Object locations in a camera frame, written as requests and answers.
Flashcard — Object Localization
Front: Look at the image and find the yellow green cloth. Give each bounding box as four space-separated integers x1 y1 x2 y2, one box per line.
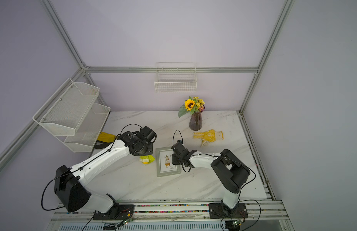
140 155 155 165

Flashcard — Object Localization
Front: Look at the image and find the grey picture frame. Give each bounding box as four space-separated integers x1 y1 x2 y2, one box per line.
155 147 181 177

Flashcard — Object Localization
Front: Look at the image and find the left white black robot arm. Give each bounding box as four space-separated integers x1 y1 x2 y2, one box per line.
54 126 157 217

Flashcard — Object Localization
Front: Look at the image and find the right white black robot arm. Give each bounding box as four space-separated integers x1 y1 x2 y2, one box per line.
171 140 252 213

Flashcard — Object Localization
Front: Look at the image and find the dark vase with sunflowers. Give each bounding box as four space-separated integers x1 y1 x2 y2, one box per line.
178 96 205 131

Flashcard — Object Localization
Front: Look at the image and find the white two-tier mesh shelf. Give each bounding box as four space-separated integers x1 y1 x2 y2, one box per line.
33 79 110 153

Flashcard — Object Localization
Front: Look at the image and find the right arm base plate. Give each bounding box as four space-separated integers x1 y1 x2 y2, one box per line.
208 203 248 219

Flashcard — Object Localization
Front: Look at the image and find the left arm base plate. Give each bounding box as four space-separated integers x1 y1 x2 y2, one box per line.
93 204 135 220

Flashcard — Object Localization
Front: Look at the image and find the white wire wall basket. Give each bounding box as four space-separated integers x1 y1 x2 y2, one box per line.
154 62 197 93

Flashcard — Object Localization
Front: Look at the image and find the aluminium cage frame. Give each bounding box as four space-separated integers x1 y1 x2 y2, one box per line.
0 0 296 203

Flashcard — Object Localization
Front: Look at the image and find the aluminium rail front frame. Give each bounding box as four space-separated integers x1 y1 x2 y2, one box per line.
46 200 294 231

